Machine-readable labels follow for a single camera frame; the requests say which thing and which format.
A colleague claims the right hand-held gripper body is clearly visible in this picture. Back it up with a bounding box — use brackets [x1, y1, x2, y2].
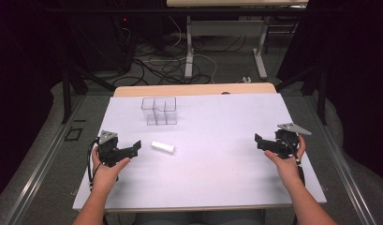
[273, 122, 313, 159]

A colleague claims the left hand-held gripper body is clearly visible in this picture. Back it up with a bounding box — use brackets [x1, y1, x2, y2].
[96, 129, 133, 168]

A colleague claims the white plastic tube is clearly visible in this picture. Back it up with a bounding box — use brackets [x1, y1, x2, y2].
[150, 141, 176, 155]

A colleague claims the clear acrylic organizer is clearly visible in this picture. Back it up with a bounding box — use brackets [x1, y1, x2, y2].
[140, 96, 179, 127]

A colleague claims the person's left hand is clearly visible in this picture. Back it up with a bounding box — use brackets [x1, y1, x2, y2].
[91, 145, 131, 189]

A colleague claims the person's right hand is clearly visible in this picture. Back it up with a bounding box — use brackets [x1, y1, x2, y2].
[263, 134, 306, 189]

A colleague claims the black metal stand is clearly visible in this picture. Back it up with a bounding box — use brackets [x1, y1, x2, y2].
[273, 64, 330, 127]
[61, 60, 117, 125]

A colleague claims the black computer tower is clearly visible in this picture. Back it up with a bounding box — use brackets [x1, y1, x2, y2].
[82, 13, 135, 73]

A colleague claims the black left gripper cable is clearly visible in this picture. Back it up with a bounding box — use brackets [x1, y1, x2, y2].
[87, 139, 103, 192]

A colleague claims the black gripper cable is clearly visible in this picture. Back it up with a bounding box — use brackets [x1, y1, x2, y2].
[87, 139, 103, 192]
[281, 137, 306, 188]

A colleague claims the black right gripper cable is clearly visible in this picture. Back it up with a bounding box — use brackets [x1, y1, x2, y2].
[281, 137, 306, 188]

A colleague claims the aluminium floor rail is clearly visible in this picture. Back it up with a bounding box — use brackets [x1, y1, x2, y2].
[4, 93, 89, 225]
[302, 93, 379, 225]

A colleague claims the black floor cable bundle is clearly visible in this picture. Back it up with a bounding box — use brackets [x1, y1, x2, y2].
[112, 34, 246, 87]

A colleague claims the white floor cable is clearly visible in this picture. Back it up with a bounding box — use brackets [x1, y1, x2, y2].
[148, 15, 219, 84]

